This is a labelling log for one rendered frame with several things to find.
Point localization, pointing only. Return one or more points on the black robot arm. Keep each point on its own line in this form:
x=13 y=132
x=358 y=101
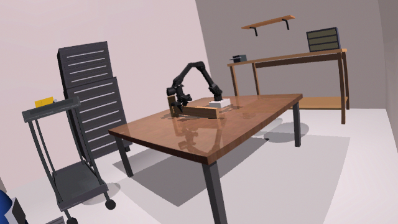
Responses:
x=177 y=87

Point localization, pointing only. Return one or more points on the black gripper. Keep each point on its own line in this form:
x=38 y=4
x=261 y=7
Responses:
x=178 y=102

